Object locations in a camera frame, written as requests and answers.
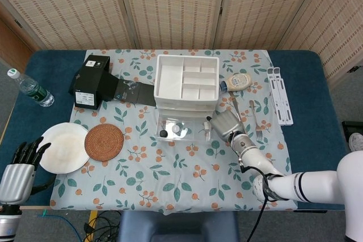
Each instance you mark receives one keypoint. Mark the cream mayonnaise squeeze bottle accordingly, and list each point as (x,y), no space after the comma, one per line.
(238,82)

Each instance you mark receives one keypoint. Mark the steel table knife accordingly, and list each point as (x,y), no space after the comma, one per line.
(235,107)

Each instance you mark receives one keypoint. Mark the black flat packaging sleeve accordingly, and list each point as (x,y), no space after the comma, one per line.
(139,91)

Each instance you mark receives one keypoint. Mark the white plastic drawer organizer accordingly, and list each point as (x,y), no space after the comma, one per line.
(168,80)

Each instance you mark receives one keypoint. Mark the bamboo folding screen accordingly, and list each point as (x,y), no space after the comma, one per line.
(170,6)

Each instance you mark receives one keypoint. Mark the steel fork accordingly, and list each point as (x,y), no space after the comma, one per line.
(256,124)

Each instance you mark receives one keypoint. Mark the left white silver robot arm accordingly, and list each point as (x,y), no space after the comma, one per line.
(7,222)

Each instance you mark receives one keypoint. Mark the black round cap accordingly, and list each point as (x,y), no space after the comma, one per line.
(163,133)

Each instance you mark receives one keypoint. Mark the black cardboard box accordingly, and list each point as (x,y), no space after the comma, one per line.
(90,83)

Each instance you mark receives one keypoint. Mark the black plastic tray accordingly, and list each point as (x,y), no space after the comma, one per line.
(353,127)

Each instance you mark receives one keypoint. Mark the white round plate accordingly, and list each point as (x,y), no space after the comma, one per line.
(62,148)

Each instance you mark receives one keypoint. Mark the white folding stand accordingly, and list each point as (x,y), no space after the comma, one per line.
(280,97)

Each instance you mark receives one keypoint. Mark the clear plastic water bottle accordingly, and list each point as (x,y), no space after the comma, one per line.
(34,90)

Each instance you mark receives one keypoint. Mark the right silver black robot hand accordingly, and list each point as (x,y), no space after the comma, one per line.
(227,124)

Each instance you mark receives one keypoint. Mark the white round disc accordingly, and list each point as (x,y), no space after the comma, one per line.
(176,128)

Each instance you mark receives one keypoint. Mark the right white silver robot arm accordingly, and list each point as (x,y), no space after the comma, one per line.
(312,185)

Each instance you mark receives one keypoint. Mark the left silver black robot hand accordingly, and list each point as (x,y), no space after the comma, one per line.
(14,179)

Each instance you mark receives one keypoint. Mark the brown woven rattan coaster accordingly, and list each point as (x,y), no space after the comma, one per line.
(104,142)

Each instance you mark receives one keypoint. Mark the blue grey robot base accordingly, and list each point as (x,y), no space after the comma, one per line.
(175,228)

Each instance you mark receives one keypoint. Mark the white shoe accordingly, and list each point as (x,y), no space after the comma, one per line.
(356,142)

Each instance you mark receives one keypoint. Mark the fruit and leaf print tablecloth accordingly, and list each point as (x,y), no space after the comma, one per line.
(170,174)

